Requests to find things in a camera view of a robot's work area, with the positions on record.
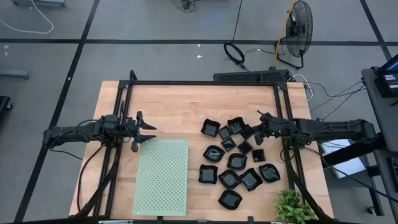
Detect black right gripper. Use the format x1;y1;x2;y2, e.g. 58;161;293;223
249;110;295;146

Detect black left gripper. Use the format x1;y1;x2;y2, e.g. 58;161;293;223
125;110;158;153

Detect mint green perforated rack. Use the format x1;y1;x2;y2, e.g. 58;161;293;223
132;138;190;217

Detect black perforated control box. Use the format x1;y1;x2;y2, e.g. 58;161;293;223
213;69;292;84

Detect green artificial plant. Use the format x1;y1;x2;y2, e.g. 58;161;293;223
274;189;318;224

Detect black diagonal desk beam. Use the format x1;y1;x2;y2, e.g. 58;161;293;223
322;132;388;168

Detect black floor fan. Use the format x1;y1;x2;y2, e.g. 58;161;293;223
273;0;314;70

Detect grey desk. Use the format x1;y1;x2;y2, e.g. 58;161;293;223
361;66;398;200

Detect black box white labels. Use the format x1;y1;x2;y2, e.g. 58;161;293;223
374;72;398;99

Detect grey table foot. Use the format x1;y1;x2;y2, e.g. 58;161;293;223
0;68;30;80

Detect black chair base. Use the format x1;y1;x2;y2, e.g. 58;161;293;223
0;95;13;114

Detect black laptop blue screen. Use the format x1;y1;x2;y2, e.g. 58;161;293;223
384;53;398;75

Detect grey cart base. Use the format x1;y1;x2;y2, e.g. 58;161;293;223
11;0;67;7

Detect short white cable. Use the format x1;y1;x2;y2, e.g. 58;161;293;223
292;73;314;102

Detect black aluminium rig frame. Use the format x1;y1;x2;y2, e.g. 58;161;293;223
68;69;336;224

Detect black arm base cable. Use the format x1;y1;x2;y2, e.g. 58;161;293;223
76;143;106;214

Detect coiled black floor cable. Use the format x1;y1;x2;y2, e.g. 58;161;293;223
223;0;249;72

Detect yellow cable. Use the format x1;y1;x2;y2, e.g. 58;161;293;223
272;0;296;70

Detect thin black cable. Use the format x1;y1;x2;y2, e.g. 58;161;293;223
306;79;367;122

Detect black cable bundle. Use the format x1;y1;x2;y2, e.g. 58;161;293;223
180;0;198;13

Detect long white floor cable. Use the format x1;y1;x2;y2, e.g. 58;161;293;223
0;0;55;35

